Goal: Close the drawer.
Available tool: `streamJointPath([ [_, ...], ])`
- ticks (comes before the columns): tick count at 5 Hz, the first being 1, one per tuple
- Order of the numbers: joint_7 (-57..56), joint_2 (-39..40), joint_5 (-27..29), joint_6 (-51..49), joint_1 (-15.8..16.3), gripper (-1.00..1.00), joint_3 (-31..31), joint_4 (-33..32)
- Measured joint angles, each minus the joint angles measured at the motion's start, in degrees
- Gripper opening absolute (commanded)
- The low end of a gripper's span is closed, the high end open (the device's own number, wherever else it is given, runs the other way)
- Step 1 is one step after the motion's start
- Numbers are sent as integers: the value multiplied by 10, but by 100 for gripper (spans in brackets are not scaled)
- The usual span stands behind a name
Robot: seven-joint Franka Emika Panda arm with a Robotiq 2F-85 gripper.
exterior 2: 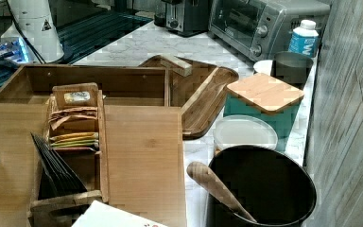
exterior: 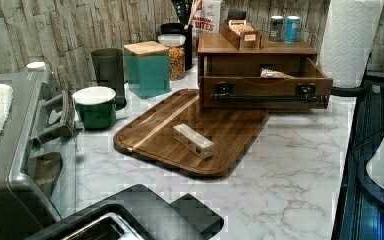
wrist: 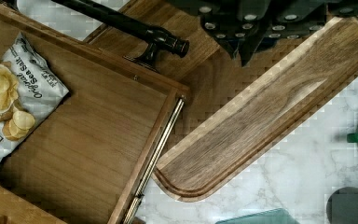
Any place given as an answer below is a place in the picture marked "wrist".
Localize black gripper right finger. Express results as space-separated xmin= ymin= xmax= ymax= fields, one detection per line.
xmin=240 ymin=0 xmax=358 ymax=66

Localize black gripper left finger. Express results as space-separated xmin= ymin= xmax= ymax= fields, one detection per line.
xmin=166 ymin=0 xmax=271 ymax=60

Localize open wooden drawer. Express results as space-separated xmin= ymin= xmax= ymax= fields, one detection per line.
xmin=0 ymin=3 xmax=189 ymax=224

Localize long wooden serving tray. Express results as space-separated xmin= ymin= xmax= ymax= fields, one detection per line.
xmin=153 ymin=16 xmax=358 ymax=203

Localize dark grey cup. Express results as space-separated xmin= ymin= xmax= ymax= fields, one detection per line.
xmin=326 ymin=187 xmax=358 ymax=224

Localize teal container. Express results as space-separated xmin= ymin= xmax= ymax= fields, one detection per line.
xmin=215 ymin=208 xmax=299 ymax=224

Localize white potato chips bag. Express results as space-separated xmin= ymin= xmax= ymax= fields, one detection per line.
xmin=0 ymin=34 xmax=69 ymax=162

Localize black drawer handle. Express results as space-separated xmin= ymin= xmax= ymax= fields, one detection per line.
xmin=52 ymin=0 xmax=189 ymax=71

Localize metal drawer slide rail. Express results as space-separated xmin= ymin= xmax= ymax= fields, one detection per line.
xmin=120 ymin=97 xmax=185 ymax=224

